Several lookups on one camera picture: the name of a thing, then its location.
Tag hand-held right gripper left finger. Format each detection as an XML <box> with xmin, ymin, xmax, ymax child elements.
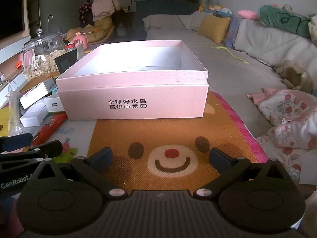
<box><xmin>32</xmin><ymin>147</ymin><xmax>128</xmax><ymax>200</ymax></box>

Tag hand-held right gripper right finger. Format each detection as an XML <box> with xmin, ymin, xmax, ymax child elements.
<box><xmin>193</xmin><ymin>147</ymin><xmax>289</xmax><ymax>200</ymax></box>

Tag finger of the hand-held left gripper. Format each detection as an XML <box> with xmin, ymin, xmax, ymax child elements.
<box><xmin>0</xmin><ymin>140</ymin><xmax>63</xmax><ymax>164</ymax></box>
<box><xmin>0</xmin><ymin>132</ymin><xmax>34</xmax><ymax>153</ymax></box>

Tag pink cardboard box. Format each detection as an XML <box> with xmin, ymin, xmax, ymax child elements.
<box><xmin>55</xmin><ymin>40</ymin><xmax>209</xmax><ymax>121</ymax></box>

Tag black small box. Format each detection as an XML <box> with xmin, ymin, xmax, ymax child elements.
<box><xmin>54</xmin><ymin>50</ymin><xmax>78</xmax><ymax>75</ymax></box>

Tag red tube packet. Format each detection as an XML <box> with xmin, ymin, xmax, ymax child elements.
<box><xmin>32</xmin><ymin>113</ymin><xmax>68</xmax><ymax>146</ymax></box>

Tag clear plastic bag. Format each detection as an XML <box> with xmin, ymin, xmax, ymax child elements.
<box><xmin>7</xmin><ymin>90</ymin><xmax>25</xmax><ymax>137</ymax></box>

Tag white charger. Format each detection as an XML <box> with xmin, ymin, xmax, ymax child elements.
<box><xmin>45</xmin><ymin>96</ymin><xmax>65</xmax><ymax>112</ymax></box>

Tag white and grey box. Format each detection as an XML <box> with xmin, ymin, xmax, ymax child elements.
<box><xmin>19</xmin><ymin>78</ymin><xmax>58</xmax><ymax>109</ymax></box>

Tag cartoon bear play mat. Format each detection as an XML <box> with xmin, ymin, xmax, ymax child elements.
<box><xmin>0</xmin><ymin>89</ymin><xmax>270</xmax><ymax>194</ymax></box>

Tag glass jar of snacks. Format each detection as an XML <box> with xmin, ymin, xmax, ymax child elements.
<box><xmin>22</xmin><ymin>28</ymin><xmax>67</xmax><ymax>81</ymax></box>

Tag floral blanket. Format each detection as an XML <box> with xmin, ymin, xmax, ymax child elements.
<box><xmin>246</xmin><ymin>87</ymin><xmax>317</xmax><ymax>184</ymax></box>

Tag white television cabinet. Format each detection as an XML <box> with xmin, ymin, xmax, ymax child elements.
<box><xmin>0</xmin><ymin>41</ymin><xmax>32</xmax><ymax>109</ymax></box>

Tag grey sofa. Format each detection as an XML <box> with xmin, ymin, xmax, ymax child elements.
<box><xmin>142</xmin><ymin>12</ymin><xmax>317</xmax><ymax>134</ymax></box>

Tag brown plush toy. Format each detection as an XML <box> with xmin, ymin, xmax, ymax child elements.
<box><xmin>276</xmin><ymin>60</ymin><xmax>314</xmax><ymax>93</ymax></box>

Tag yellow ribbon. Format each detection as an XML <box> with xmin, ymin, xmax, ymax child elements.
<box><xmin>213</xmin><ymin>45</ymin><xmax>249</xmax><ymax>63</ymax></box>

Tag pink toy basket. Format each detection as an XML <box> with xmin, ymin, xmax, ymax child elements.
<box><xmin>71</xmin><ymin>32</ymin><xmax>89</xmax><ymax>49</ymax></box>

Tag iridescent gift bag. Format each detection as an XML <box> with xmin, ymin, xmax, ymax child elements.
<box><xmin>204</xmin><ymin>9</ymin><xmax>244</xmax><ymax>48</ymax></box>

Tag yellow cushion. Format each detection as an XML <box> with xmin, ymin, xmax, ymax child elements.
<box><xmin>198</xmin><ymin>15</ymin><xmax>231</xmax><ymax>44</ymax></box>

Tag black television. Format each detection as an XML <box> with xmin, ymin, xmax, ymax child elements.
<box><xmin>0</xmin><ymin>0</ymin><xmax>25</xmax><ymax>41</ymax></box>

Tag black polka dot garment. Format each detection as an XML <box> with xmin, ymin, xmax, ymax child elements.
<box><xmin>79</xmin><ymin>2</ymin><xmax>95</xmax><ymax>28</ymax></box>

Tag pink plush toy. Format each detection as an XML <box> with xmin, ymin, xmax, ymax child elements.
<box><xmin>237</xmin><ymin>9</ymin><xmax>259</xmax><ymax>21</ymax></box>

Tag pink clothes pile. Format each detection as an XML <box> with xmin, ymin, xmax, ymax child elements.
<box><xmin>92</xmin><ymin>0</ymin><xmax>121</xmax><ymax>21</ymax></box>

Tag yellow plush toys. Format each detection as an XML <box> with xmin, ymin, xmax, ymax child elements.
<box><xmin>198</xmin><ymin>4</ymin><xmax>232</xmax><ymax>14</ymax></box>

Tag green plush toy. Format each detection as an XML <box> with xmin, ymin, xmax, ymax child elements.
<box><xmin>258</xmin><ymin>4</ymin><xmax>314</xmax><ymax>39</ymax></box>

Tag dark blue cabinet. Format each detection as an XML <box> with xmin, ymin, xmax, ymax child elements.
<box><xmin>136</xmin><ymin>0</ymin><xmax>200</xmax><ymax>25</ymax></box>

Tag cream plush toy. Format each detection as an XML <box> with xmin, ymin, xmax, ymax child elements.
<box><xmin>308</xmin><ymin>15</ymin><xmax>317</xmax><ymax>45</ymax></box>

